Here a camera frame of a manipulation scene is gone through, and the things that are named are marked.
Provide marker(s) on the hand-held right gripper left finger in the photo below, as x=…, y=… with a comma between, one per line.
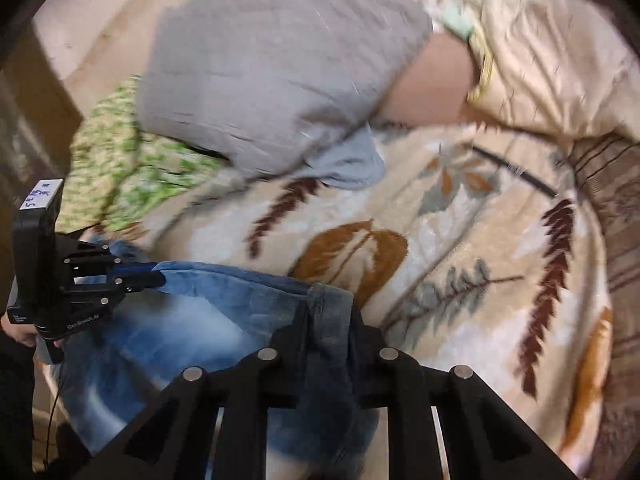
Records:
x=292, y=352

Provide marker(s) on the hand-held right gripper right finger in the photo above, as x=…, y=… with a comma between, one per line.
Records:
x=368, y=355

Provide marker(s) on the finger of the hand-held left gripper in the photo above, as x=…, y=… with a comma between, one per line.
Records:
x=117, y=264
x=112, y=291

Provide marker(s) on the blue denim pants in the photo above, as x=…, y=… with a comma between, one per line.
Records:
x=200, y=320

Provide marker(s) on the person's left hand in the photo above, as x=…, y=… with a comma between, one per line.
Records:
x=17, y=332

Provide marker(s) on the green floral cloth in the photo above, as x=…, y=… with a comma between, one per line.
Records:
x=110, y=165

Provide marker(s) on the leaf printed blanket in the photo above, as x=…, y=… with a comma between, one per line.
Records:
x=450, y=270

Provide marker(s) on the brown wooden furniture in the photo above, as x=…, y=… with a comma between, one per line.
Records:
x=30, y=125

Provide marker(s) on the person's dark clothing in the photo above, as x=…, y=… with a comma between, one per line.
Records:
x=17, y=410

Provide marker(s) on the grey pillow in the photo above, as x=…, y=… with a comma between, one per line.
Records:
x=270, y=70

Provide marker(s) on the brown striped blanket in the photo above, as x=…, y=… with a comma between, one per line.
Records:
x=622, y=240

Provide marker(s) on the mint green cloth piece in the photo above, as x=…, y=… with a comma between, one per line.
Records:
x=457, y=21

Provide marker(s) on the cream quilted pillow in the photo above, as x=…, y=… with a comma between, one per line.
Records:
x=550, y=60

